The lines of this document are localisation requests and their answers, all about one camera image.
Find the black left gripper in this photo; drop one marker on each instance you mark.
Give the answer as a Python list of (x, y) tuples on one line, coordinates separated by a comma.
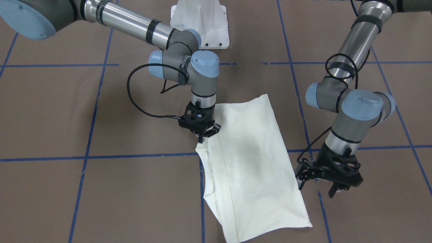
[(306, 172)]

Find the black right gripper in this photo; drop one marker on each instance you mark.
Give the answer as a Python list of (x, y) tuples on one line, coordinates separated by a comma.
[(213, 129)]

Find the cream long-sleeve cat shirt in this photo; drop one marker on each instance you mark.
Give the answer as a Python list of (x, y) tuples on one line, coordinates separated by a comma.
[(250, 184)]

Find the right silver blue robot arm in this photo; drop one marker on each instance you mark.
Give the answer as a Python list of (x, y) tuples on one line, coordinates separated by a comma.
[(178, 56)]

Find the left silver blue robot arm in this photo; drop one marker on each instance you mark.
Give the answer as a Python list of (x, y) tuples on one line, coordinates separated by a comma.
[(357, 110)]

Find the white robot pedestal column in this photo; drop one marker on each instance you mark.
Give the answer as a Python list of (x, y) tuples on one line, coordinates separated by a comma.
[(207, 17)]

